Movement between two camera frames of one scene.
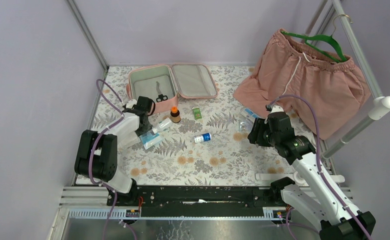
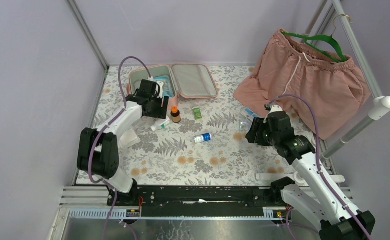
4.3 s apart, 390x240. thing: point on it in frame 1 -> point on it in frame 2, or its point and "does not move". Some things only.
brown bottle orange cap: x=175 y=114 does not move
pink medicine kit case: x=164 y=84 does not move
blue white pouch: x=150 y=139 -> x=167 y=90
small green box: x=197 y=113 does not move
